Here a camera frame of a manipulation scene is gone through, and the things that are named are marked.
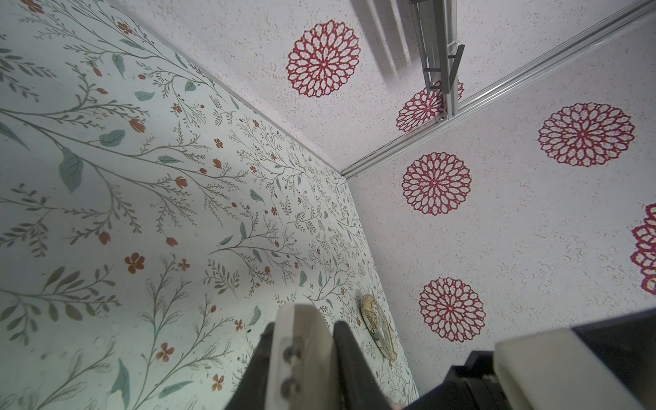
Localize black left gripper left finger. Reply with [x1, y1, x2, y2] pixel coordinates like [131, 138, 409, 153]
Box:
[225, 322, 275, 410]

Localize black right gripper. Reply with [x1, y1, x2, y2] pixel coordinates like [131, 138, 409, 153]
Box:
[406, 350, 512, 410]

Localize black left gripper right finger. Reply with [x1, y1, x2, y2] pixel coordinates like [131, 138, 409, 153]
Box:
[333, 321, 391, 410]

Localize white universal AC remote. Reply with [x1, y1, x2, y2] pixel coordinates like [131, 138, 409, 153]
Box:
[265, 303, 341, 410]

